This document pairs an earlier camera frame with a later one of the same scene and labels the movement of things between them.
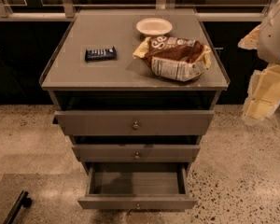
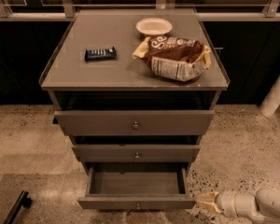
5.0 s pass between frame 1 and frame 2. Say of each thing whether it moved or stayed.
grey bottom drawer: stayed
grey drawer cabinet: stayed
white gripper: moved
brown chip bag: stayed
